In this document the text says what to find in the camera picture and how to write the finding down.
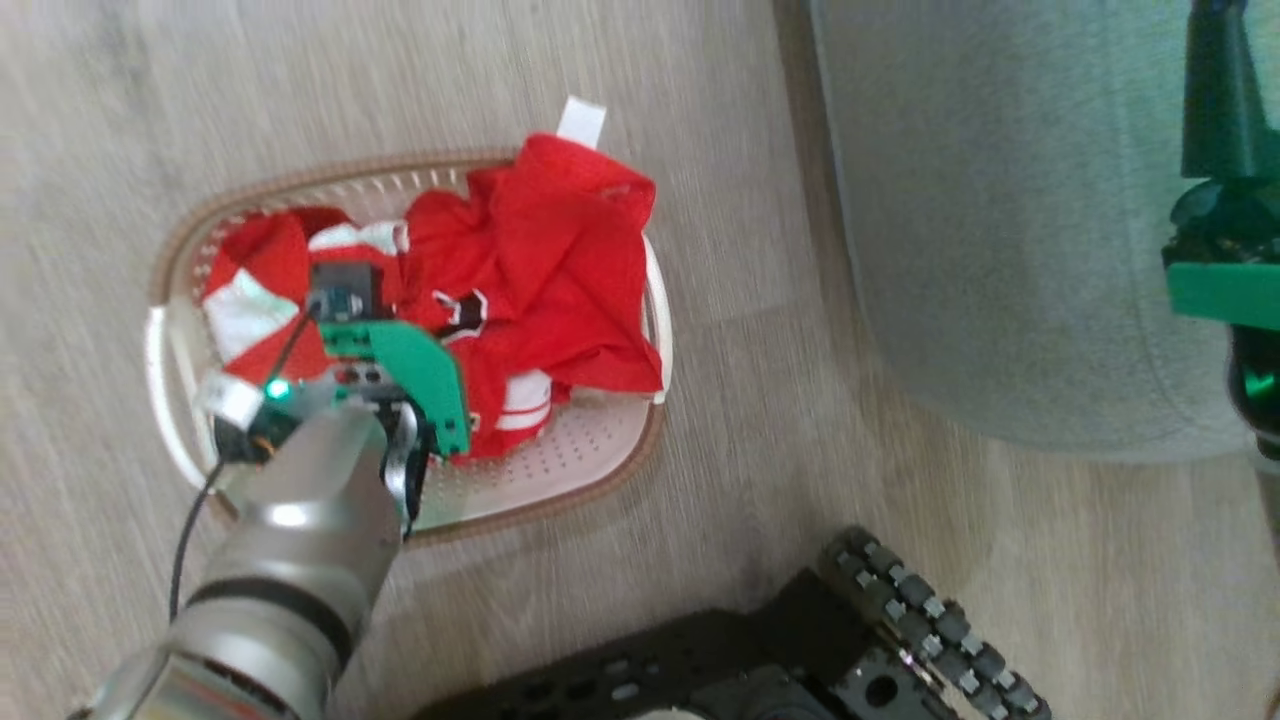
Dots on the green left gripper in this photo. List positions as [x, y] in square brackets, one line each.
[420, 365]

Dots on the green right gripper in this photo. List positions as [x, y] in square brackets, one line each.
[1225, 260]

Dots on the red and white jersey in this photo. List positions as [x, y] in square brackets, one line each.
[560, 260]

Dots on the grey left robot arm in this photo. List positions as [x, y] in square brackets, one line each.
[290, 560]

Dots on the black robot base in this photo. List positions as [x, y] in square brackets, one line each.
[700, 670]

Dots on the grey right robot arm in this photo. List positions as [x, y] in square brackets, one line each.
[1262, 400]

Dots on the white perforated laundry basket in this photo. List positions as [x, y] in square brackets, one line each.
[570, 460]

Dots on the grey sofa seat module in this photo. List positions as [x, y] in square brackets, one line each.
[1010, 220]

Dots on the white paper strip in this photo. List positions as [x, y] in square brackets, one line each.
[582, 120]

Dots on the black roller wheel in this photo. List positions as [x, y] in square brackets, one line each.
[930, 630]

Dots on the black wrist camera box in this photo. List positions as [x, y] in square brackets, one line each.
[345, 285]

